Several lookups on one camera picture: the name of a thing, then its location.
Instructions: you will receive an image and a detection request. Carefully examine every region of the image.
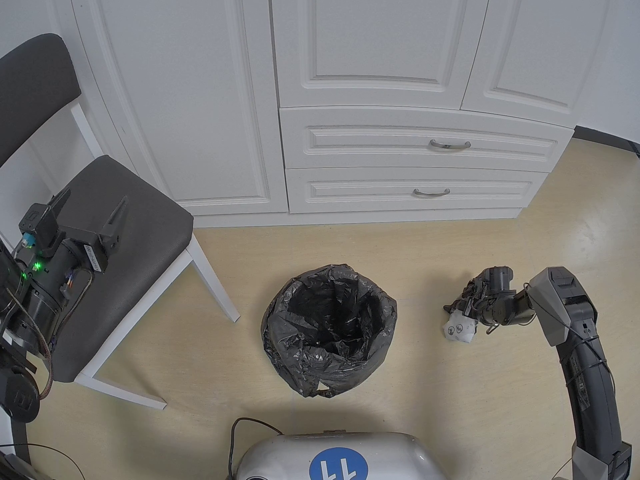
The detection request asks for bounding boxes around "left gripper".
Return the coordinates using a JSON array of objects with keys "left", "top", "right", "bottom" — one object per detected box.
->
[{"left": 20, "top": 189, "right": 130, "bottom": 341}]

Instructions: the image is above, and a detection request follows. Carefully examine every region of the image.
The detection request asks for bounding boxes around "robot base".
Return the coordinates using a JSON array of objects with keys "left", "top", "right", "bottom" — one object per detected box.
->
[{"left": 235, "top": 430, "right": 449, "bottom": 480}]

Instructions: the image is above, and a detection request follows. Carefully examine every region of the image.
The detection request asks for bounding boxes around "black and white wrapper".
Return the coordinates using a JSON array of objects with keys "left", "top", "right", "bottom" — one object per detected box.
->
[{"left": 442, "top": 275, "right": 483, "bottom": 345}]

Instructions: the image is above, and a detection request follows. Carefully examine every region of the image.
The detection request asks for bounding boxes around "grey cushioned white chair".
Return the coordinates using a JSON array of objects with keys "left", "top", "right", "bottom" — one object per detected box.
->
[{"left": 0, "top": 33, "right": 242, "bottom": 411}]

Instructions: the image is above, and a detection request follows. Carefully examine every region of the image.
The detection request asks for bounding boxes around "white wardrobe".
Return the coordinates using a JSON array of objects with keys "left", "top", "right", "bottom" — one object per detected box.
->
[{"left": 47, "top": 0, "right": 615, "bottom": 230}]

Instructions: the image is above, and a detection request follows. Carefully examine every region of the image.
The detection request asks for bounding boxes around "black cable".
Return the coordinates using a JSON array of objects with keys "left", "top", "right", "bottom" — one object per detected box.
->
[
  {"left": 0, "top": 443, "right": 81, "bottom": 480},
  {"left": 227, "top": 417, "right": 286, "bottom": 480}
]

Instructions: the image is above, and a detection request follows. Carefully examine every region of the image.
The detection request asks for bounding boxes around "black plastic bag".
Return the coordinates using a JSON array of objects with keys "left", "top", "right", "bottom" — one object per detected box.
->
[{"left": 261, "top": 264, "right": 399, "bottom": 399}]

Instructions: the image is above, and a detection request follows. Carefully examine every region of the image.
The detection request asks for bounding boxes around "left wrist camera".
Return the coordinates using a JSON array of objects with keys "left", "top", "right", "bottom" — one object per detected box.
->
[{"left": 19, "top": 203, "right": 65, "bottom": 260}]

